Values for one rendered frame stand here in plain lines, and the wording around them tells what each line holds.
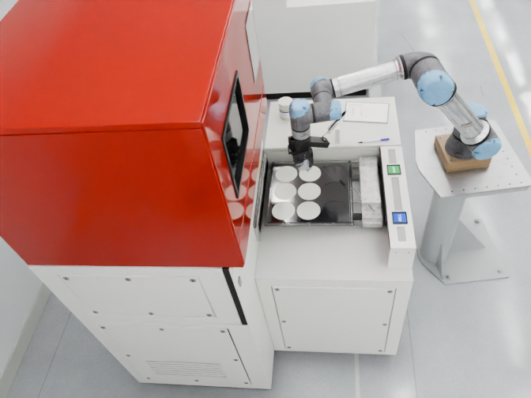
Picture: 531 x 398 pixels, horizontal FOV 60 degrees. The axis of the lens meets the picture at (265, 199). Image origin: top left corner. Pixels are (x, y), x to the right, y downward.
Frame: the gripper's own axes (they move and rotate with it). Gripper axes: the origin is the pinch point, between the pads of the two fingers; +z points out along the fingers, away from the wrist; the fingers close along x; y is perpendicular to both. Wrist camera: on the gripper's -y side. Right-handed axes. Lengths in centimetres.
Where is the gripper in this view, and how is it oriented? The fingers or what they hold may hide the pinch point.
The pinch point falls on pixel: (308, 167)
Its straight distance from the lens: 198.8
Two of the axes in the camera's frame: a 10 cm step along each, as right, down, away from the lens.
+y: -9.3, 3.5, -1.4
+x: 3.6, 6.8, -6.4
